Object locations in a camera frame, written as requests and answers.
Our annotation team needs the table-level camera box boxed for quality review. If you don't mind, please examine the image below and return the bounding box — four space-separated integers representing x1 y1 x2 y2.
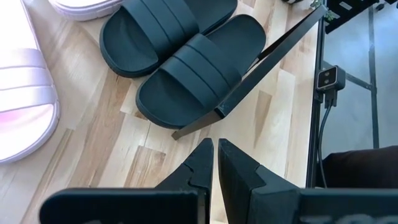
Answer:
316 65 346 108

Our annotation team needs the black metal frame shelf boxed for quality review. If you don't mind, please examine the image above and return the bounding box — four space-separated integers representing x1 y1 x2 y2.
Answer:
170 4 328 141

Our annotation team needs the black rubber slide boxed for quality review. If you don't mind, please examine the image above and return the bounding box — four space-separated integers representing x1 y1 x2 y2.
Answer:
99 0 239 78
136 14 267 130

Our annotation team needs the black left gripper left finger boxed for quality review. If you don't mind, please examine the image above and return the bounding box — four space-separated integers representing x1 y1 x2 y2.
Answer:
39 138 215 224

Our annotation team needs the black table-level camera cable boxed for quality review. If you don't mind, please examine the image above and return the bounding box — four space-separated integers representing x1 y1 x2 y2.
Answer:
317 105 332 189

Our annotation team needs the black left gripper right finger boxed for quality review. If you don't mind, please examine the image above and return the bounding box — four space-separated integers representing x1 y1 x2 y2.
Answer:
217 138 398 224

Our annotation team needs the spiky green potted plant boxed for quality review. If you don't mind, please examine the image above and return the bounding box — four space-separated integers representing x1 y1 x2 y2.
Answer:
309 0 338 21

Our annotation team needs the pink rubber slide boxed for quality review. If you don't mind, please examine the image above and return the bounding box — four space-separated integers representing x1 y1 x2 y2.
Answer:
0 0 61 165
48 0 125 22

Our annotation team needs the black aluminium table frame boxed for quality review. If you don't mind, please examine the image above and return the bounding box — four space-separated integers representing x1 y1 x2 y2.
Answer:
306 6 381 189

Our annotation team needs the dark brown seat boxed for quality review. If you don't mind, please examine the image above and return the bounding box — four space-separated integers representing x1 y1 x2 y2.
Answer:
322 145 398 189

